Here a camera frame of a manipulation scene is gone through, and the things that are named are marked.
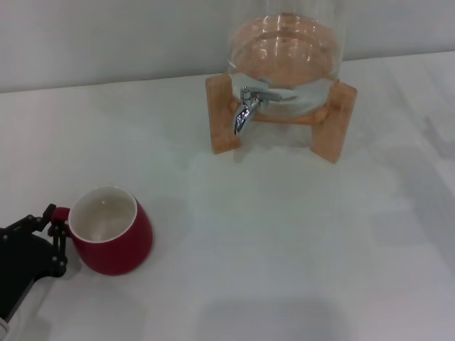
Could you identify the red ceramic cup white inside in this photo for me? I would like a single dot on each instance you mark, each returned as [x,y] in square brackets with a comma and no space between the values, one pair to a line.
[117,252]

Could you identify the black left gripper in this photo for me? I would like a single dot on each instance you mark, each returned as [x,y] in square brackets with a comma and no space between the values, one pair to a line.
[21,263]

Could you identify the chrome dispenser faucet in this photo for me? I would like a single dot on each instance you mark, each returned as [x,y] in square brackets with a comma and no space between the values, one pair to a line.
[242,113]

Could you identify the wooden dispenser stand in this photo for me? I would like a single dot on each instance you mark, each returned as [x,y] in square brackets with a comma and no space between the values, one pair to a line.
[220,120]

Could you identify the clear glass water dispenser jar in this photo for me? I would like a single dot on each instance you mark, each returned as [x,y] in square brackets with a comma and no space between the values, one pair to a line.
[284,46]

